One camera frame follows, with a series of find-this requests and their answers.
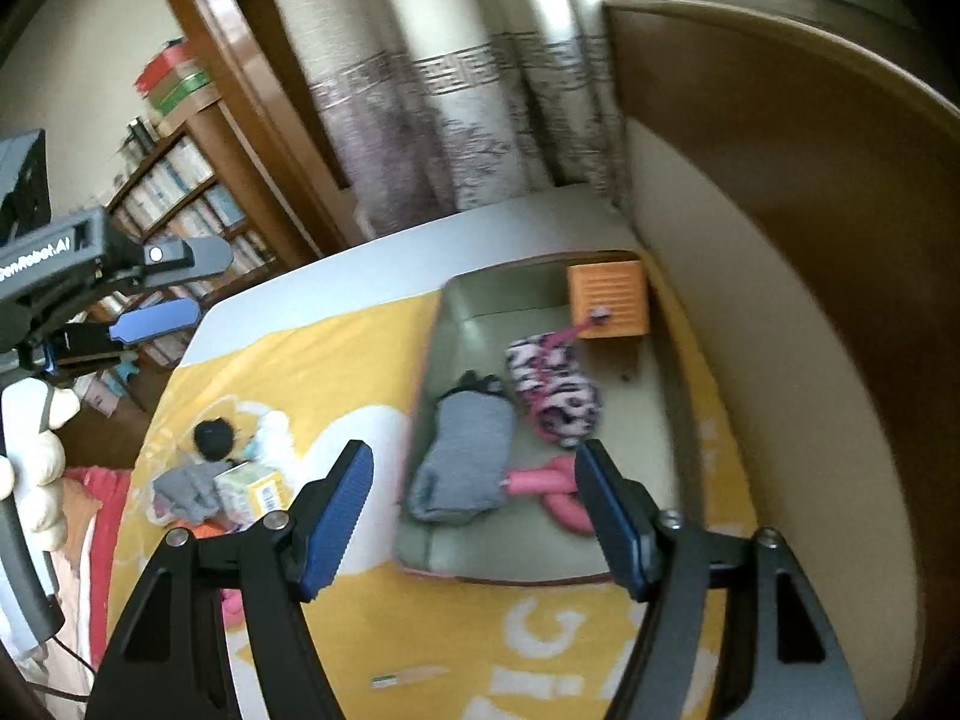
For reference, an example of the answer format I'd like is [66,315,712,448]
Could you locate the shallow cardboard box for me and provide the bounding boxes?
[394,251,695,586]

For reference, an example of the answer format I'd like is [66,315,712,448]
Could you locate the grey sock with black cuff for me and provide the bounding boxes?
[405,371,517,526]
[152,461,226,524]

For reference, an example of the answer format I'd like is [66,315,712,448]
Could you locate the black cable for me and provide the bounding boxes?
[22,634,98,702]

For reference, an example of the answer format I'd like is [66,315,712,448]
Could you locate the patterned beige curtain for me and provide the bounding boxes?
[259,0,631,237]

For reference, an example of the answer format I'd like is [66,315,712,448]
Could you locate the pale grey bed mattress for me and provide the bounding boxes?
[184,184,653,368]

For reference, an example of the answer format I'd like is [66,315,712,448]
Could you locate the small white green stick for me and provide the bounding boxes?
[371,664,451,689]

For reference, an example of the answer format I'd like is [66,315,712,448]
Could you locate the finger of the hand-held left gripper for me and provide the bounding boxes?
[45,298,202,372]
[103,236,233,295]

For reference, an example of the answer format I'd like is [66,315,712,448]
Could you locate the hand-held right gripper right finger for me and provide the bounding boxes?
[574,439,867,720]

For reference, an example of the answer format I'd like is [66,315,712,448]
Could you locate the red quilt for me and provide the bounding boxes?
[64,465,132,676]

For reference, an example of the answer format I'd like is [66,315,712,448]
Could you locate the orange ribbed cube block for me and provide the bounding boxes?
[568,260,650,340]

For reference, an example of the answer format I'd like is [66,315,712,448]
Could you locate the stack of boxes on bookshelf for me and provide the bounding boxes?
[135,37,220,121]

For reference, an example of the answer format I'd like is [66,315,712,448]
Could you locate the wooden door frame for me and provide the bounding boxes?
[146,0,361,256]

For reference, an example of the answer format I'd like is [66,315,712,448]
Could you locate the wooden bookshelf with books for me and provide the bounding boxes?
[71,101,301,421]

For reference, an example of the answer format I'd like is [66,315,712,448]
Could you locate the yellow printed blanket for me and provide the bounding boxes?
[105,292,758,720]

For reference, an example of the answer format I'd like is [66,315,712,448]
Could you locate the pink leopard print sock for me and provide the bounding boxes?
[506,321,602,445]

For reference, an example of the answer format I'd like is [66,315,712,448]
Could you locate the person's left hand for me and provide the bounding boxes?
[0,377,82,552]

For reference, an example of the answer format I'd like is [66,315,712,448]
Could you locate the beige floral pillow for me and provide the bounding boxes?
[45,476,98,616]

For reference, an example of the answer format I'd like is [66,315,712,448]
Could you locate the pale yellow small carton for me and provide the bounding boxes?
[215,463,292,526]

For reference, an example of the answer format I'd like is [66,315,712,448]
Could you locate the plain pink sock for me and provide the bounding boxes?
[504,454,595,537]

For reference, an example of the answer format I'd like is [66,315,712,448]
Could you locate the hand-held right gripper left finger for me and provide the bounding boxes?
[84,440,374,720]

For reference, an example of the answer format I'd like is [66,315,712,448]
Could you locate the wooden headboard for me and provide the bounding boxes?
[600,0,960,691]

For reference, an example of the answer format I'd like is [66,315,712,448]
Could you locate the black rolled sock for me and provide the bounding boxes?
[193,418,239,462]

